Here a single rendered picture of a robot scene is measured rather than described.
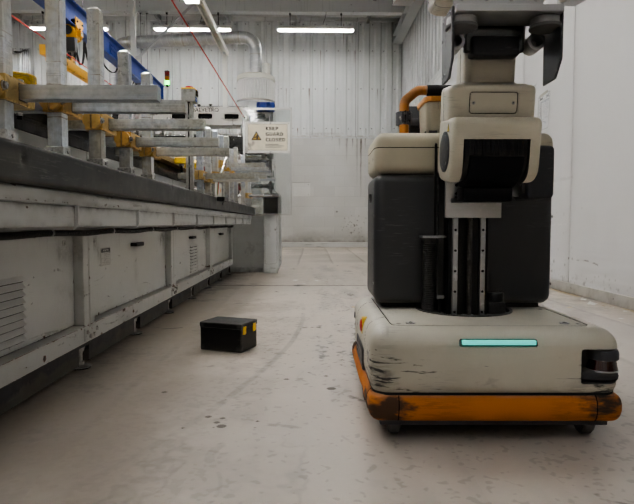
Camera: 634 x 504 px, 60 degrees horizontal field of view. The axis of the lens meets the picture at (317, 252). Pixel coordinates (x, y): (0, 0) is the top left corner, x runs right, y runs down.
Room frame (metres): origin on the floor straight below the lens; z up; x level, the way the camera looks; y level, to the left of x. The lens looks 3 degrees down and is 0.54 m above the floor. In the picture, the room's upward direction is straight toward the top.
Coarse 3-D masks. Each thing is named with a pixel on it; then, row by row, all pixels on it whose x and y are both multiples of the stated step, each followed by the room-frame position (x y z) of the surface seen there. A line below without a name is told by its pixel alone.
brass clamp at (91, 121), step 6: (84, 114) 1.56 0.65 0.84; (90, 114) 1.56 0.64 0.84; (96, 114) 1.56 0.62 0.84; (102, 114) 1.58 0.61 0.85; (84, 120) 1.56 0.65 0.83; (90, 120) 1.56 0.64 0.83; (96, 120) 1.56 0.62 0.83; (102, 120) 1.57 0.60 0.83; (108, 120) 1.63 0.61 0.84; (90, 126) 1.56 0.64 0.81; (96, 126) 1.56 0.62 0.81; (102, 126) 1.58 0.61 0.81; (108, 126) 1.63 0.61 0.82; (108, 132) 1.63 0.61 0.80; (114, 132) 1.68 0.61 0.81
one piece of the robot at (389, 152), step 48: (384, 144) 1.66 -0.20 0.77; (432, 144) 1.66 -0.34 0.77; (384, 192) 1.66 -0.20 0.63; (432, 192) 1.66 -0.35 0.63; (384, 240) 1.66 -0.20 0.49; (432, 240) 1.59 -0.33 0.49; (480, 240) 1.60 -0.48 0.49; (528, 240) 1.66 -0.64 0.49; (384, 288) 1.66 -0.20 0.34; (432, 288) 1.59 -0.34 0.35; (480, 288) 1.60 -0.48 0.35; (528, 288) 1.66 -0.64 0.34
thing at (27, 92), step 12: (24, 84) 1.13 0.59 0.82; (24, 96) 1.13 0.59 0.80; (36, 96) 1.13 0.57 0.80; (48, 96) 1.13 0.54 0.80; (60, 96) 1.13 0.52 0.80; (72, 96) 1.13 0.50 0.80; (84, 96) 1.13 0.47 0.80; (96, 96) 1.13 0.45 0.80; (108, 96) 1.13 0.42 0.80; (120, 96) 1.13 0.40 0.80; (132, 96) 1.13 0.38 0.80; (144, 96) 1.13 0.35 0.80; (156, 96) 1.13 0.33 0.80
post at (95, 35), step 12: (96, 12) 1.59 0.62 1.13; (96, 24) 1.59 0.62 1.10; (96, 36) 1.59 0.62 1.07; (96, 48) 1.59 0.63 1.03; (96, 60) 1.59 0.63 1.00; (96, 72) 1.59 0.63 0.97; (96, 84) 1.59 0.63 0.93; (96, 132) 1.59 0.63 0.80; (96, 144) 1.59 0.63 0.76; (96, 156) 1.59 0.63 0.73
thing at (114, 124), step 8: (72, 120) 1.63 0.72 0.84; (80, 120) 1.63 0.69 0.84; (112, 120) 1.63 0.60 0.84; (120, 120) 1.63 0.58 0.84; (128, 120) 1.63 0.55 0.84; (136, 120) 1.63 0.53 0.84; (144, 120) 1.63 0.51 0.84; (152, 120) 1.63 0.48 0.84; (160, 120) 1.63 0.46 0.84; (168, 120) 1.63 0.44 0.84; (176, 120) 1.63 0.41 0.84; (184, 120) 1.63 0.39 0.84; (192, 120) 1.63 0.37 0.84; (200, 120) 1.63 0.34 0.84; (72, 128) 1.63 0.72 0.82; (80, 128) 1.63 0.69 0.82; (112, 128) 1.63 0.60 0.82; (120, 128) 1.63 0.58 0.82; (128, 128) 1.63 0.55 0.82; (136, 128) 1.63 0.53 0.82; (144, 128) 1.63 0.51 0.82; (152, 128) 1.63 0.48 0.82; (160, 128) 1.63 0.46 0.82; (168, 128) 1.63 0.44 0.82; (176, 128) 1.63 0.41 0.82; (184, 128) 1.63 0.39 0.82; (192, 128) 1.63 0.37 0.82; (200, 128) 1.63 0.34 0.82
